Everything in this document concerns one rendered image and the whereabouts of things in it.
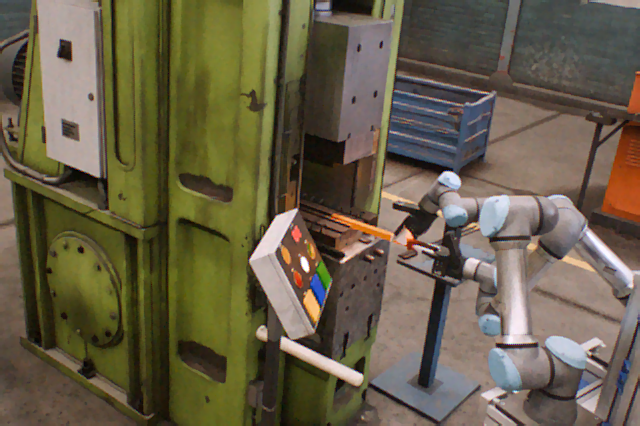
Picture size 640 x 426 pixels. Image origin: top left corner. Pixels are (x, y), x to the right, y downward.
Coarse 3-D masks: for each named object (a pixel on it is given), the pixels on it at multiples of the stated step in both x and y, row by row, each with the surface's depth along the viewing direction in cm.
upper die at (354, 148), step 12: (372, 132) 254; (312, 144) 248; (324, 144) 245; (336, 144) 242; (348, 144) 242; (360, 144) 249; (372, 144) 256; (324, 156) 247; (336, 156) 243; (348, 156) 244; (360, 156) 251
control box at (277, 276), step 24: (288, 216) 216; (264, 240) 204; (288, 240) 204; (312, 240) 224; (264, 264) 192; (288, 264) 197; (312, 264) 216; (264, 288) 195; (288, 288) 193; (288, 312) 197
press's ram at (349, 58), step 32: (320, 32) 227; (352, 32) 222; (384, 32) 239; (320, 64) 230; (352, 64) 228; (384, 64) 246; (320, 96) 234; (352, 96) 234; (320, 128) 238; (352, 128) 241
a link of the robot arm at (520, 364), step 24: (480, 216) 194; (504, 216) 185; (528, 216) 186; (504, 240) 185; (528, 240) 186; (504, 264) 186; (504, 288) 186; (528, 288) 187; (504, 312) 186; (528, 312) 185; (504, 336) 185; (528, 336) 183; (504, 360) 180; (528, 360) 181; (504, 384) 182; (528, 384) 181
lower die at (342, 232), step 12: (312, 204) 279; (312, 216) 269; (324, 216) 267; (348, 216) 271; (312, 228) 260; (324, 228) 261; (336, 228) 260; (348, 228) 261; (324, 240) 258; (336, 240) 255; (348, 240) 263
